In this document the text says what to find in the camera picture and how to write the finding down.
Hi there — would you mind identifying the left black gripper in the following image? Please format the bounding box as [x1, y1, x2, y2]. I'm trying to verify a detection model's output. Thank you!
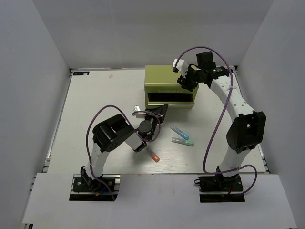
[144, 104, 169, 131]

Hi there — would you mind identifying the blue highlighter pen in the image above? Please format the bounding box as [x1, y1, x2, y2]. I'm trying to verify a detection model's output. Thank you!
[170, 126, 189, 140]

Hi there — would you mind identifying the green highlighter pen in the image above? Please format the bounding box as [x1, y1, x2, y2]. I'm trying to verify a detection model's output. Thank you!
[172, 137, 194, 147]

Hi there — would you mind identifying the orange highlighter pen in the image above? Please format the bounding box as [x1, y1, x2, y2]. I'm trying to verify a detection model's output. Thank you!
[147, 148, 160, 163]

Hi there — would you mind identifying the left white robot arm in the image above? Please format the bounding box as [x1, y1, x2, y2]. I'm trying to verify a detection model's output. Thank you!
[81, 104, 169, 190]

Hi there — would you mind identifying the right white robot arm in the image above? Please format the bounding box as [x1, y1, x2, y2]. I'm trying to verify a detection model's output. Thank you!
[173, 50, 266, 190]

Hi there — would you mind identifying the green metal drawer cabinet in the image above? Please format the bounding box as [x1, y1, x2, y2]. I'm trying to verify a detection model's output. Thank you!
[144, 65, 199, 101]

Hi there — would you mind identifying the left blue label sticker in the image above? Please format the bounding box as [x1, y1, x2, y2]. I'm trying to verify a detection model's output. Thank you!
[73, 71, 90, 76]

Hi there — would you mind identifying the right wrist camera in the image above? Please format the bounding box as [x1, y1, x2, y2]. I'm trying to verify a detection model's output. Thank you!
[172, 59, 188, 78]

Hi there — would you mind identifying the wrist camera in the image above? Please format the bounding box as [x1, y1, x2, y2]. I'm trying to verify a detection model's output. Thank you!
[132, 105, 146, 119]
[172, 59, 188, 78]

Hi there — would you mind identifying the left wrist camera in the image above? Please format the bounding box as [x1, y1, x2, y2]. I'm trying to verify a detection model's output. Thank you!
[132, 105, 146, 119]

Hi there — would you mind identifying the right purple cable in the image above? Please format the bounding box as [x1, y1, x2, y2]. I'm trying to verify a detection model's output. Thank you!
[177, 46, 258, 196]

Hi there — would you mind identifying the purple cable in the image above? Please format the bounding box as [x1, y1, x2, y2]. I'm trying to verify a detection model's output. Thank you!
[177, 46, 258, 196]
[86, 104, 162, 201]

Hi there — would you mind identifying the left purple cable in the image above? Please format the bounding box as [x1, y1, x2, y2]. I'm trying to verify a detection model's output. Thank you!
[86, 104, 162, 201]

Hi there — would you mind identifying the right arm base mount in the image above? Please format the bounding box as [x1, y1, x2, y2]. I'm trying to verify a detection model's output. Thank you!
[194, 174, 245, 203]

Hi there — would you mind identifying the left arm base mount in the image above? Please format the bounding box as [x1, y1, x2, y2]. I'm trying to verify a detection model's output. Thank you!
[69, 175, 121, 202]

